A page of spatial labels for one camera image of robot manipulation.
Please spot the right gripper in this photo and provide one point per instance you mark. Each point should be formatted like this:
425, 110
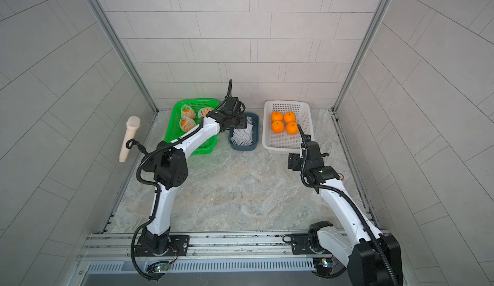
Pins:
294, 159

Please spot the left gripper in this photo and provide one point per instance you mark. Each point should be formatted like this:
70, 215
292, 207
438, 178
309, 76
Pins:
243, 119

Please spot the white foam net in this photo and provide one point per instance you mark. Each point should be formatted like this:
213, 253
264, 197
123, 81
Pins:
242, 137
249, 122

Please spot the netted orange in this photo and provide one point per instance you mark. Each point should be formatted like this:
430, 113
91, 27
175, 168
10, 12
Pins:
202, 113
188, 111
187, 124
277, 126
292, 128
289, 117

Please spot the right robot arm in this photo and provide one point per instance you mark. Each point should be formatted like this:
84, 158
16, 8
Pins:
367, 255

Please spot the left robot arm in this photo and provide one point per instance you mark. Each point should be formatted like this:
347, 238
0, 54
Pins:
166, 169

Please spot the dark blue plastic tub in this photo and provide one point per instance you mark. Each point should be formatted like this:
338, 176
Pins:
255, 130

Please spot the white plastic basket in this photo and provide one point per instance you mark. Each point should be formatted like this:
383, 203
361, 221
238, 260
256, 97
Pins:
284, 143

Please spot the right green circuit board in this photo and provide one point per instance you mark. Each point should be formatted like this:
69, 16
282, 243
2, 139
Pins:
324, 266

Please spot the green circuit board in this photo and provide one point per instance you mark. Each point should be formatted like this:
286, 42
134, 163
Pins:
160, 267
324, 266

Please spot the left green circuit board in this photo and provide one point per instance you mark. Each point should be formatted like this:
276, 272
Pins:
160, 267

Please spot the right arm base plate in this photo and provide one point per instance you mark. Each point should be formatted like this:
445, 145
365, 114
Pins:
304, 244

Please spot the aluminium rail frame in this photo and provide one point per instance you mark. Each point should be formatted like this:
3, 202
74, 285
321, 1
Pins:
208, 252

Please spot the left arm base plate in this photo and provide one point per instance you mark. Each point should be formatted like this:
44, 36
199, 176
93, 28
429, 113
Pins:
172, 245

